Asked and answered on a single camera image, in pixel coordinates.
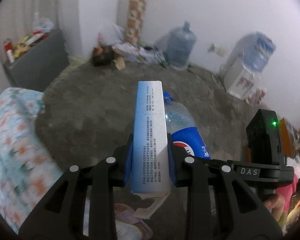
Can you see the red can on cabinet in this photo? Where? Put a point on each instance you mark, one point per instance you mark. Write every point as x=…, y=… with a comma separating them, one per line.
x=9, y=50

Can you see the white water dispenser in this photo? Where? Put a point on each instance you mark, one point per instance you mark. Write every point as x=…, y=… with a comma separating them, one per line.
x=243, y=70

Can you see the grey window curtain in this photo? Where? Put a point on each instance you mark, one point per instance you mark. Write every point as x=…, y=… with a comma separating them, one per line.
x=16, y=19

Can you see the blue pepsi bottle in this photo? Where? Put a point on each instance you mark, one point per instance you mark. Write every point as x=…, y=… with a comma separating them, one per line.
x=182, y=128

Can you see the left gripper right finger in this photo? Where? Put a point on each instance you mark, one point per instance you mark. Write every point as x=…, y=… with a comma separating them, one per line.
x=220, y=205

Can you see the clutter pile by wall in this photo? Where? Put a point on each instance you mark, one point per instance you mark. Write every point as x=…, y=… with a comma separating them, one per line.
x=111, y=48

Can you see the floral blue bed cover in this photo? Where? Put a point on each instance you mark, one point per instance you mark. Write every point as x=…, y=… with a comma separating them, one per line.
x=27, y=170

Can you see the pink slipper foot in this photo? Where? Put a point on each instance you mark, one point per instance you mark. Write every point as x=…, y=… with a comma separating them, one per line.
x=128, y=226

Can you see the snacks on cabinet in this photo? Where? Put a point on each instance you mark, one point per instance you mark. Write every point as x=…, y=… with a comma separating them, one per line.
x=41, y=28

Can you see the large blue water jug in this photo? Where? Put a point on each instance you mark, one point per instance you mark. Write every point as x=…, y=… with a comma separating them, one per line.
x=180, y=44

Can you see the person right hand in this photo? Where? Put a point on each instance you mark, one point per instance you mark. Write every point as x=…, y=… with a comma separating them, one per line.
x=278, y=206

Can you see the white blue carton box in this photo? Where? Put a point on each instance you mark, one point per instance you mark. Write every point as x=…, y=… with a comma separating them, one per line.
x=150, y=176

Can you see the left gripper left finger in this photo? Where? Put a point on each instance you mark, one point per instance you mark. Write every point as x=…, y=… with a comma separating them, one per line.
x=80, y=204

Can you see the grey bedside cabinet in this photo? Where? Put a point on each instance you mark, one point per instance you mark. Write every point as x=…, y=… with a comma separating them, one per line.
x=38, y=67

